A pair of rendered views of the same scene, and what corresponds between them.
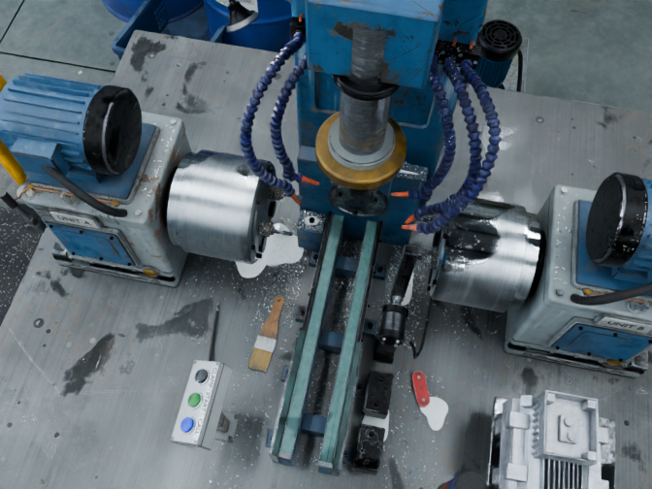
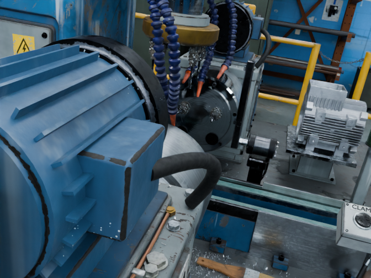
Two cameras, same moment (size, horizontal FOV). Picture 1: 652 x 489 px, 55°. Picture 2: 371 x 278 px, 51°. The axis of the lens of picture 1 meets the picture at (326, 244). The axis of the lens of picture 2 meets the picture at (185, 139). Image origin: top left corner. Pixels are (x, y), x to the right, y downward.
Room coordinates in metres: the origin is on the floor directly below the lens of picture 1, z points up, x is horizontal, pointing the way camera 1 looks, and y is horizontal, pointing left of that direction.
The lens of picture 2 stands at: (0.66, 0.88, 1.45)
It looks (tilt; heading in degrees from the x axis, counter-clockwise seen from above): 23 degrees down; 271
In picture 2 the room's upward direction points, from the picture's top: 8 degrees clockwise
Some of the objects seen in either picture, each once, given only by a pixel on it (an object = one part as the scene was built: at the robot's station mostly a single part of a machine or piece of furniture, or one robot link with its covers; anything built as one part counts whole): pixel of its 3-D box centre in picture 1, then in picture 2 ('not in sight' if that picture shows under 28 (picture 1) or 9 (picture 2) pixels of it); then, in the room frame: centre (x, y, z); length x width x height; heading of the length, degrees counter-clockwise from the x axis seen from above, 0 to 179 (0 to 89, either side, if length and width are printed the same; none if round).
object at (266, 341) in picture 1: (269, 333); (238, 273); (0.50, 0.14, 0.80); 0.21 x 0.05 x 0.01; 166
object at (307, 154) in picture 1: (360, 188); not in sight; (0.83, -0.09, 0.97); 0.30 x 0.11 x 0.34; 79
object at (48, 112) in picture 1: (73, 167); (65, 265); (0.77, 0.57, 1.16); 0.33 x 0.26 x 0.42; 79
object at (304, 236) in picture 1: (311, 230); not in sight; (0.77, 0.04, 0.86); 0.07 x 0.06 x 0.12; 79
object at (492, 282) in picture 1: (491, 255); (207, 104); (0.62, -0.38, 1.04); 0.41 x 0.25 x 0.25; 79
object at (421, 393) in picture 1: (420, 389); not in sight; (0.36, -0.24, 0.81); 0.09 x 0.03 x 0.02; 9
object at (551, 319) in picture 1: (598, 285); (218, 99); (0.57, -0.64, 0.99); 0.35 x 0.31 x 0.37; 79
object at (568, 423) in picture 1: (565, 429); (324, 95); (0.22, -0.47, 1.11); 0.12 x 0.11 x 0.07; 171
